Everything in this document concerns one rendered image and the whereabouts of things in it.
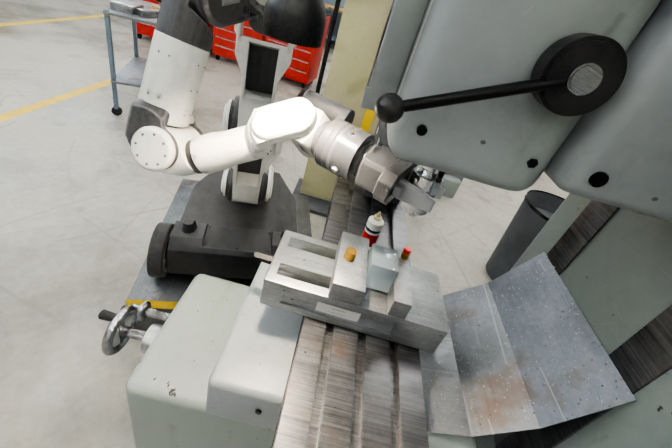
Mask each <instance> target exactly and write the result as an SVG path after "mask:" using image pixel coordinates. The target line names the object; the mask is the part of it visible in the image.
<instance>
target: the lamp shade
mask: <svg viewBox="0 0 672 448"><path fill-rule="evenodd" d="M325 26H326V9H325V0H267V1H266V3H265V7H264V15H263V24H262V32H263V33H264V34H266V35H268V36H270V37H272V38H274V39H277V40H280V41H283V42H286V43H290V44H294V45H298V46H303V47H310V48H319V47H321V44H322V40H323V35H324V31H325Z"/></svg>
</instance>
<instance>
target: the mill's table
mask: <svg viewBox="0 0 672 448"><path fill-rule="evenodd" d="M379 211H380V212H381V217H382V219H383V221H384V225H383V228H382V230H381V232H380V235H379V237H378V239H377V242H376V244H377V245H381V246H384V247H387V248H391V249H392V248H393V247H394V246H395V247H398V248H401V249H404V247H405V246H408V237H407V227H406V218H405V212H404V209H403V208H402V207H401V205H400V202H399V204H398V205H396V204H392V203H388V204H387V205H385V204H383V203H381V202H379V201H378V200H376V199H374V198H370V197H366V196H363V188H362V187H360V186H359V185H357V184H355V180H354V181H353V182H347V181H346V180H344V179H342V178H340V177H339V176H337V178H336V182H335V187H334V191H333V195H332V199H331V203H330V206H329V210H328V215H327V219H326V223H325V227H324V232H323V236H322V241H326V242H329V243H332V244H336V245H338V244H339V241H340V238H341V235H342V232H347V233H351V234H354V235H357V236H362V234H363V231H364V229H365V226H366V223H367V221H368V219H369V217H370V216H374V215H375V214H377V213H378V212H379ZM271 448H429V443H428V433H427V423H426V414H425V404H424V394H423V384H422V374H421V365H420V355H419V349H417V348H413V347H410V346H406V345H403V344H399V343H396V342H392V341H389V340H385V339H382V338H379V337H375V336H372V335H368V334H365V333H361V332H358V331H354V330H351V329H347V328H344V327H341V326H337V325H334V324H330V323H327V322H323V321H320V320H316V319H313V318H309V317H306V316H303V318H302V322H301V326H300V330H299V334H298V338H297V342H296V346H295V350H294V354H293V358H292V363H291V367H290V371H289V375H288V379H287V383H286V387H285V391H284V395H283V399H282V404H281V408H280V412H279V416H278V420H277V424H276V428H275V432H274V436H273V440H272V444H271Z"/></svg>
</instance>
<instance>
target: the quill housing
mask: <svg viewBox="0 0 672 448"><path fill-rule="evenodd" d="M660 2H661V0H430V1H429V4H428V7H427V9H426V12H425V15H424V18H423V20H422V23H421V26H420V29H419V32H418V34H417V37H416V40H415V43H414V46H413V48H412V51H411V54H410V57H409V60H408V62H407V65H406V68H405V71H404V73H403V76H402V79H401V82H400V85H399V87H398V90H397V93H396V94H397V95H399V96H400V97H401V98H402V100H406V99H412V98H418V97H425V96H431V95H437V94H443V93H449V92H456V91H462V90H468V89H474V88H480V87H487V86H493V85H499V84H505V83H511V82H518V81H524V80H530V78H531V73H532V70H533V67H534V65H535V63H536V62H537V60H538V58H539V57H540V56H541V54H542V53H543V52H544V51H545V50H546V49H547V48H548V47H549V46H551V45H552V44H553V43H555V42H556V41H558V40H560V39H562V38H564V37H566V36H569V35H572V34H576V33H591V34H596V35H601V36H606V37H609V38H612V39H614V40H616V41H617V42H618V43H619V44H620V45H621V46H622V47H623V49H624V50H625V52H626V51H627V49H628V48H629V47H630V45H631V44H632V42H633V41H634V39H635V38H636V36H637V35H638V34H639V32H640V31H641V29H642V28H643V26H644V25H645V23H646V22H647V20H648V19H649V18H650V16H651V15H652V13H653V12H654V10H655V9H656V7H657V6H658V5H659V3H660ZM582 115H583V114H582ZM582 115H578V116H561V115H557V114H555V113H553V112H551V111H549V110H548V109H547V108H545V107H544V106H542V105H541V104H540V103H538V102H537V101H536V99H535V98H534V96H533V94H532V93H526V94H520V95H513V96H507V97H500V98H494V99H487V100H481V101H474V102H468V103H461V104H455V105H448V106H442V107H435V108H429V109H422V110H416V111H409V112H404V114H403V116H402V117H401V118H400V119H399V120H398V121H397V122H395V123H390V124H388V123H387V139H388V145H389V147H390V149H391V151H392V153H393V154H394V155H395V156H396V157H398V158H400V159H402V160H405V161H408V162H412V163H415V164H418V165H422V166H425V167H429V168H432V169H436V170H439V171H442V172H446V173H449V174H453V175H456V176H459V177H463V178H466V179H470V180H473V181H477V182H480V183H483V184H487V185H490V186H494V187H497V188H500V189H504V190H509V191H522V190H525V189H527V188H529V187H531V186H532V185H533V184H534V183H535V182H536V181H537V180H538V179H539V177H540V176H541V174H542V173H543V171H544V170H545V168H546V167H547V166H548V164H549V163H550V161H551V160H552V158H553V157H554V155H555V154H556V152H557V151H558V150H559V148H560V147H561V145H562V144H563V142H564V141H565V139H566V138H567V137H568V135H569V134H570V132H571V131H572V129H573V128H574V126H575V125H576V123H577V122H578V121H579V119H580V118H581V116H582Z"/></svg>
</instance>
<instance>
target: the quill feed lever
mask: <svg viewBox="0 0 672 448"><path fill-rule="evenodd" d="M626 71H627V56H626V53H625V50H624V49H623V47H622V46H621V45H620V44H619V43H618V42H617V41H616V40H614V39H612V38H609V37H606V36H601V35H596V34H591V33H576V34H572V35H569V36H566V37H564V38H562V39H560V40H558V41H556V42H555V43H553V44H552V45H551V46H549V47H548V48H547V49H546V50H545V51H544V52H543V53H542V54H541V56H540V57H539V58H538V60H537V62H536V63H535V65H534V67H533V70H532V73H531V78H530V80H524V81H518V82H511V83H505V84H499V85H493V86H487V87H480V88H474V89H468V90H462V91H456V92H449V93H443V94H437V95H431V96H425V97H418V98H412V99H406V100H402V98H401V97H400V96H399V95H397V94H395V93H386V94H383V95H382V96H380V97H379V98H378V100H377V101H376V104H375V114H376V116H377V118H378V119H379V120H380V121H382V122H384V123H388V124H390V123H395V122H397V121H398V120H399V119H400V118H401V117H402V116H403V114H404V112H409V111H416V110H422V109H429V108H435V107H442V106H448V105H455V104H461V103H468V102H474V101H481V100H487V99H494V98H500V97H507V96H513V95H520V94H526V93H532V94H533V96H534V98H535V99H536V101H537V102H538V103H540V104H541V105H542V106H544V107H545V108H547V109H548V110H549V111H551V112H553V113H555V114H557V115H561V116H578V115H582V114H586V113H588V112H591V111H593V110H595V109H597V108H598V107H600V106H601V105H603V104H604V103H605V102H607V101H608V100H609V99H610V98H611V97H612V96H613V95H614V94H615V93H616V91H617V90H618V89H619V87H620V86H621V84H622V82H623V80H624V77H625V74H626Z"/></svg>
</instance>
